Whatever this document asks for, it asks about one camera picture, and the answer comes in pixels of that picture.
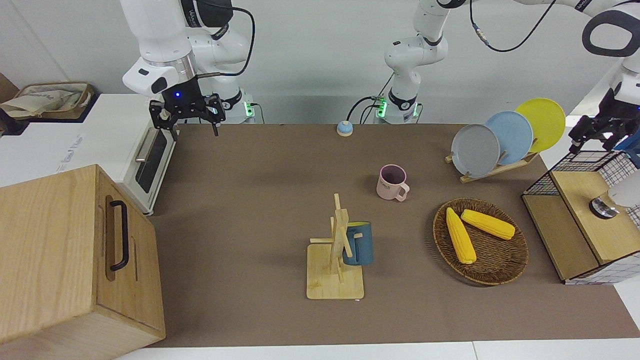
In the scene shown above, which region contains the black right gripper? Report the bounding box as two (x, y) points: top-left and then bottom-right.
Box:
(149, 75), (227, 142)

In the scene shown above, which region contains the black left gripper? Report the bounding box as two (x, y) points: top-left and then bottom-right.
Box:
(569, 87), (640, 154)

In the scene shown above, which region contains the pink mug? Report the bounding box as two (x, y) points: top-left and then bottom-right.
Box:
(376, 164), (411, 202)

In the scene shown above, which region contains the small blue block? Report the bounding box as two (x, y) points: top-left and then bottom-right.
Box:
(614, 132), (640, 169)

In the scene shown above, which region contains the yellow plate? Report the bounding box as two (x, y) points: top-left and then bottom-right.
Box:
(515, 98), (566, 153)

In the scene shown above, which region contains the light blue plate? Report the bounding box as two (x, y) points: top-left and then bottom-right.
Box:
(484, 111), (534, 166)

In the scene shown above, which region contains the white toaster oven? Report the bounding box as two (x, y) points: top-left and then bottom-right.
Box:
(0, 93), (181, 217)

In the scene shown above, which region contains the brown tray with cloth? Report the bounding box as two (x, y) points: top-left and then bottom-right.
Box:
(14, 81), (96, 121)

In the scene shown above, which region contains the brown table mat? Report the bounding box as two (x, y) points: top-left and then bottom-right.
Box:
(147, 123), (640, 348)

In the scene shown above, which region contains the wooden plate rack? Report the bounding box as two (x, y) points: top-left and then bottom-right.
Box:
(445, 150), (540, 184)

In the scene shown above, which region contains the grey plate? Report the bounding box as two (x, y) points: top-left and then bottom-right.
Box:
(451, 124), (501, 179)

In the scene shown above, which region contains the yellow corn cob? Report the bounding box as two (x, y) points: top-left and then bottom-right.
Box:
(446, 207), (477, 265)
(460, 209), (516, 240)

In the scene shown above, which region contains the beige cloth bag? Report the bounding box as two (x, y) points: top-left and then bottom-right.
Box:
(0, 86), (83, 119)

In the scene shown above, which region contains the brown wicker basket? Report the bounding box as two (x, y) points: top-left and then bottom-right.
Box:
(433, 198), (529, 287)

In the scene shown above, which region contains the wooden cabinet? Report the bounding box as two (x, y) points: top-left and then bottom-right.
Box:
(0, 164), (167, 360)

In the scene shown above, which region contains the dark blue mug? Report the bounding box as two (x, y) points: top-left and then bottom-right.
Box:
(342, 221), (375, 266)

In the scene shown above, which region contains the wooden mug tree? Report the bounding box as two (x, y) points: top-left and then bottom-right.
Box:
(306, 193), (365, 301)

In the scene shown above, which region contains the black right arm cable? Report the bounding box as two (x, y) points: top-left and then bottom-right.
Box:
(195, 0), (257, 79)

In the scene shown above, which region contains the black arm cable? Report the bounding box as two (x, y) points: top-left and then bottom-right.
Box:
(195, 0), (257, 79)
(468, 0), (559, 54)

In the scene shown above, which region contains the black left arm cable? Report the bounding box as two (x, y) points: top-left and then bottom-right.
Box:
(468, 0), (559, 54)

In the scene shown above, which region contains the black cabinet handle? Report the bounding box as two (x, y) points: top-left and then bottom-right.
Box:
(109, 200), (130, 272)

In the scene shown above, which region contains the black left base cable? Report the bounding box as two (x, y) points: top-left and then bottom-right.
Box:
(347, 74), (397, 125)

